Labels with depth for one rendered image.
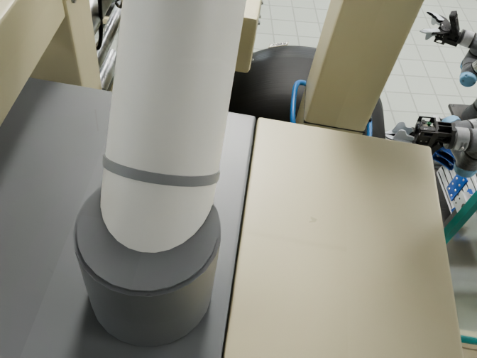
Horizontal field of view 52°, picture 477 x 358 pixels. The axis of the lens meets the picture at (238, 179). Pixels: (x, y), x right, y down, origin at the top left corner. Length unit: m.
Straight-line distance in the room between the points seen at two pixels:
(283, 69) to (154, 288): 1.05
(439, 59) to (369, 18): 3.54
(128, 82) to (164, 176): 0.09
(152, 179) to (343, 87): 0.59
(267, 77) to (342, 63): 0.51
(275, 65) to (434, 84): 2.79
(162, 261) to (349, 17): 0.56
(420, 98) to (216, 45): 3.54
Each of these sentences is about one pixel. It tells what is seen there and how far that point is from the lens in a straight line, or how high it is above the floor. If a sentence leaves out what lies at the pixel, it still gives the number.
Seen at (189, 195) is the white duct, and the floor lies 1.99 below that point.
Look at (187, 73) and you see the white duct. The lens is 0.46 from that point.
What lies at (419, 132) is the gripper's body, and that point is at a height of 1.32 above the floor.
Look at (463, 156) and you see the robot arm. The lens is 1.79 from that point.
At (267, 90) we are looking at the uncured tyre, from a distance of 1.39.
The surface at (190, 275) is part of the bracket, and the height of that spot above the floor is 1.95.
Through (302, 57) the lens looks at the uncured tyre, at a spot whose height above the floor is 1.49.
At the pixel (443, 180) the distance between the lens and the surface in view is 2.89.
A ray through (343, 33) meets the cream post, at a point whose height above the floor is 1.88.
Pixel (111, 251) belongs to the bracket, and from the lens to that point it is 0.50.
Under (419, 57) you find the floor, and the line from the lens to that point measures 4.36.
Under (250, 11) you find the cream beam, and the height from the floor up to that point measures 1.78.
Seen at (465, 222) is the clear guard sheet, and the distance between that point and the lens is 0.90.
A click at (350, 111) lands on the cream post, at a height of 1.71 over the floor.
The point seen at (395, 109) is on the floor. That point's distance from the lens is 3.79.
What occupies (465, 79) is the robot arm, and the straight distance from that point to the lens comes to 2.61.
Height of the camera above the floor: 2.38
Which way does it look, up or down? 52 degrees down
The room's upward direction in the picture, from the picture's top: 11 degrees clockwise
